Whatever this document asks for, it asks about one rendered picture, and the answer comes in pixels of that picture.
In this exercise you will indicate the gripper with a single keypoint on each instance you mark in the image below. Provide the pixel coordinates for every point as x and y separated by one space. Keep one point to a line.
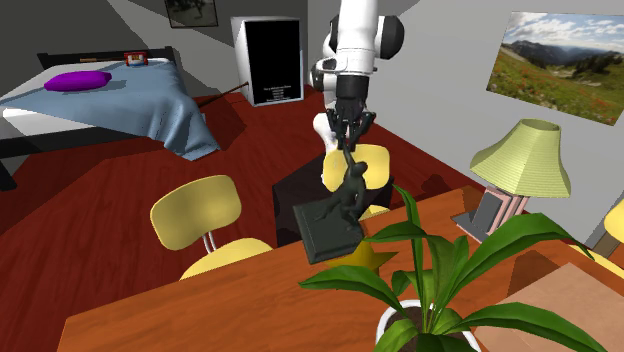
351 95

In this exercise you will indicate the dark green figure statue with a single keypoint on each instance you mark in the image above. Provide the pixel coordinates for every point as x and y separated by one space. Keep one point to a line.
326 229

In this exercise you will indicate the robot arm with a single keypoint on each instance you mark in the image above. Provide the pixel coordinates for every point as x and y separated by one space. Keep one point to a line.
358 34

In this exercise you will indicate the yellow chair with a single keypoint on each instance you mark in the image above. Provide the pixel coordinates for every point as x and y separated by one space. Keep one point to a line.
195 209
615 222
375 166

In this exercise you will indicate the white cabinet with black front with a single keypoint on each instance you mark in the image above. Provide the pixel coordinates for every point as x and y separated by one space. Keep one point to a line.
270 58

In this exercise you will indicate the brown wooden stick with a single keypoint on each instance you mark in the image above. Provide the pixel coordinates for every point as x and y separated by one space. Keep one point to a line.
224 94

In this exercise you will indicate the yellow star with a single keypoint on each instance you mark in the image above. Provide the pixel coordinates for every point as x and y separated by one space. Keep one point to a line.
363 258

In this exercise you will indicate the lamp with yellow-green shade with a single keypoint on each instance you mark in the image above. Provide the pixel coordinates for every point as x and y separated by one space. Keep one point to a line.
521 161

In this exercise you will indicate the green plant in white pot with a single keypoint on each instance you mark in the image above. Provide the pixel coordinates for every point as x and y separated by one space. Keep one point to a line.
429 292

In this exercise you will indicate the bed with blue blanket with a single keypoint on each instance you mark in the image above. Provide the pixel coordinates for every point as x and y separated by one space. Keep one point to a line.
141 102

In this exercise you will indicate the wooden table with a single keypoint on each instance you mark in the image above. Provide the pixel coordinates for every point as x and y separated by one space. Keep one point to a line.
244 312

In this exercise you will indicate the tan flat board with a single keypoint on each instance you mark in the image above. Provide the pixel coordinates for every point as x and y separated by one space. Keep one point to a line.
565 312

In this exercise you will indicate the dark framed wall picture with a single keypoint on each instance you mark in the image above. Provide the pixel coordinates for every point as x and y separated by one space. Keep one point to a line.
191 12

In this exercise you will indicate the landscape wall picture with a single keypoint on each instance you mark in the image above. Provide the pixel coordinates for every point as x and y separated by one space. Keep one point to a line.
556 68

